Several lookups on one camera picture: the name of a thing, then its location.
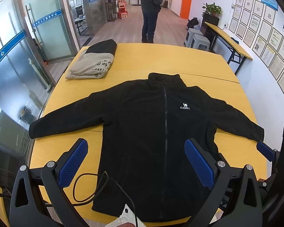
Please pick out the black planter box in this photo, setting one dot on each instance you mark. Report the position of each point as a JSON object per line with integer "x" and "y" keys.
{"x": 209, "y": 23}

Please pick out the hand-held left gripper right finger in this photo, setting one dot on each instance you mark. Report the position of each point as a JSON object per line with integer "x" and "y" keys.
{"x": 200, "y": 164}

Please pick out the long yellow folding table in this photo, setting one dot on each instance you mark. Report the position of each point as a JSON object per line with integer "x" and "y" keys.
{"x": 229, "y": 40}

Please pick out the green potted plant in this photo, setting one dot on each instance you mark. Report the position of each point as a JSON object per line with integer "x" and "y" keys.
{"x": 212, "y": 9}

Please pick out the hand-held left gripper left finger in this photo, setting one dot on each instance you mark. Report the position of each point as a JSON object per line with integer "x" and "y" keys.
{"x": 73, "y": 163}

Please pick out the white paper tag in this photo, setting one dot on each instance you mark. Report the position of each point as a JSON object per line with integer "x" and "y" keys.
{"x": 126, "y": 217}

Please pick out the black fleece jacket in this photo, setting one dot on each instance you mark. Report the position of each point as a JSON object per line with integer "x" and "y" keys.
{"x": 144, "y": 127}

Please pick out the black flower stand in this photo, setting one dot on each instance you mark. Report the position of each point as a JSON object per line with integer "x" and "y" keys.
{"x": 110, "y": 9}

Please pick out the folded beige and black garment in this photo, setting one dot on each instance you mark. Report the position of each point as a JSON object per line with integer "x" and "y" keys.
{"x": 90, "y": 62}

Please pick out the grey plastic stool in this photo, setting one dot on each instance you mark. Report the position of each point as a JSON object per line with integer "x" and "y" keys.
{"x": 201, "y": 41}
{"x": 191, "y": 34}

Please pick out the black backpack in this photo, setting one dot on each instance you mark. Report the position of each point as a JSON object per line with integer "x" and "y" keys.
{"x": 192, "y": 23}

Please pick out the office desk behind glass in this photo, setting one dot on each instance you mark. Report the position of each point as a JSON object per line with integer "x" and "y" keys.
{"x": 81, "y": 21}

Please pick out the stack of red boxes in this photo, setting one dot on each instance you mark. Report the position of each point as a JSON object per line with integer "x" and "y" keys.
{"x": 122, "y": 8}

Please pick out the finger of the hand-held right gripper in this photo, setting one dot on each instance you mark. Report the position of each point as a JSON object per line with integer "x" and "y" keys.
{"x": 265, "y": 150}

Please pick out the group of framed wall certificates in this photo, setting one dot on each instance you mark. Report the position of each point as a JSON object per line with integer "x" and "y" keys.
{"x": 269, "y": 45}

